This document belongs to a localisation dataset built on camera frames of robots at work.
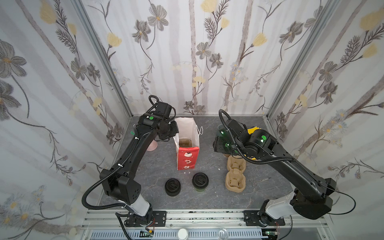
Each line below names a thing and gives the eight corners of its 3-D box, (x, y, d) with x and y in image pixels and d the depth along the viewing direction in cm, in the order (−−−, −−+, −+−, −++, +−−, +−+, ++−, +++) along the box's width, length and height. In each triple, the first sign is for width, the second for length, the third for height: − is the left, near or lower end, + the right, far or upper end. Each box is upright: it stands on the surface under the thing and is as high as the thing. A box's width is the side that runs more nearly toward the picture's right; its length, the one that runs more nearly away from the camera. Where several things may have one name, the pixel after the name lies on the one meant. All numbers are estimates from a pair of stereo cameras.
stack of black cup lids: (165, 196, 83) (164, 193, 79) (167, 181, 88) (166, 178, 84) (180, 196, 83) (179, 193, 79) (181, 181, 88) (180, 178, 84)
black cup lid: (196, 195, 83) (197, 189, 74) (191, 183, 87) (190, 175, 78) (209, 189, 85) (210, 182, 76) (202, 177, 89) (203, 169, 80)
